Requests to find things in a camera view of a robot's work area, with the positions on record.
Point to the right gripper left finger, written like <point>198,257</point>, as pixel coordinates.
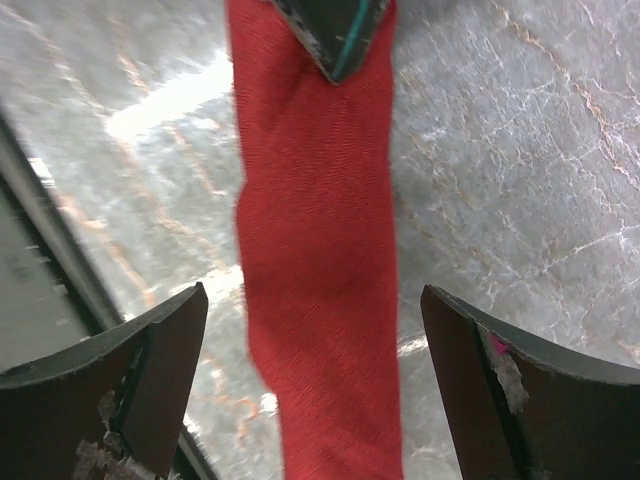
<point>110,407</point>

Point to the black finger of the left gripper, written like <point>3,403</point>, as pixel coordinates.
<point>336,33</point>

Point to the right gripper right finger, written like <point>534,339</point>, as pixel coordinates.
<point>521,407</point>

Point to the dark red cloth napkin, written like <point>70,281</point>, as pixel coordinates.
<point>315,229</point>

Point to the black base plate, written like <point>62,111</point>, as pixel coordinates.
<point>51,297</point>

